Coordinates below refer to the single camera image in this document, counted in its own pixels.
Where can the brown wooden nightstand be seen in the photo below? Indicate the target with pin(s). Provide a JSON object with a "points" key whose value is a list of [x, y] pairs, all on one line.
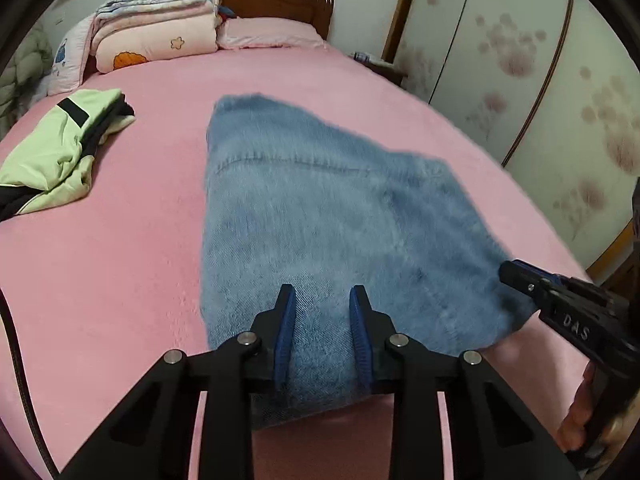
{"points": [[390, 72]]}

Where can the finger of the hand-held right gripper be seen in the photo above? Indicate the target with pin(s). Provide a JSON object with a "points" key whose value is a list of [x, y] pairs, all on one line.
{"points": [[520, 275]]}

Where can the pink bed sheet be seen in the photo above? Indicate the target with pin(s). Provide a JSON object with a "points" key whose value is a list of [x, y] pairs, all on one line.
{"points": [[125, 260]]}

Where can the light green jacket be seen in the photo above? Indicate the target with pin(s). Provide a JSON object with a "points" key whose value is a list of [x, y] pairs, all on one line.
{"points": [[50, 160]]}

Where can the white printed pillow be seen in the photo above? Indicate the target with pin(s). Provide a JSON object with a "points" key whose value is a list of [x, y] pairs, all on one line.
{"points": [[70, 60]]}

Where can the person's right hand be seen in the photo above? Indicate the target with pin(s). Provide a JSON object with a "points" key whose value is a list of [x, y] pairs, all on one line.
{"points": [[575, 410]]}

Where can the folded pink flower-print quilt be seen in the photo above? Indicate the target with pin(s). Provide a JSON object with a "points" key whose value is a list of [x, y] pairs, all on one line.
{"points": [[165, 35]]}

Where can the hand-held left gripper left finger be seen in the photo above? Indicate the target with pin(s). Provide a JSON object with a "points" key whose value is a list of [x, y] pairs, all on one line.
{"points": [[285, 340]]}

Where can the pink pillow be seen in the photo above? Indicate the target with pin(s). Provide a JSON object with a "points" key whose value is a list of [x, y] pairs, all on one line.
{"points": [[270, 32]]}

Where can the white floral wardrobe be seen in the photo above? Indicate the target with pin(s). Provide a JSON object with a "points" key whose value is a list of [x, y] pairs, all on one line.
{"points": [[525, 85]]}

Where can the brown wooden headboard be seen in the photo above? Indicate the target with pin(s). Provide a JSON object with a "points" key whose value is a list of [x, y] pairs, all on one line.
{"points": [[285, 2]]}

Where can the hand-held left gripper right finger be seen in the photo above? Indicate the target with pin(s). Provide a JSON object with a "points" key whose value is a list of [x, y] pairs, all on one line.
{"points": [[361, 340]]}

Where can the grey green quilt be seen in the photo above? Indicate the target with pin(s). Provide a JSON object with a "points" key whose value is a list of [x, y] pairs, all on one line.
{"points": [[20, 75]]}

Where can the blue denim jacket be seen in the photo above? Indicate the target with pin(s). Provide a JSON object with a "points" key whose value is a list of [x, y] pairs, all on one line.
{"points": [[310, 210]]}

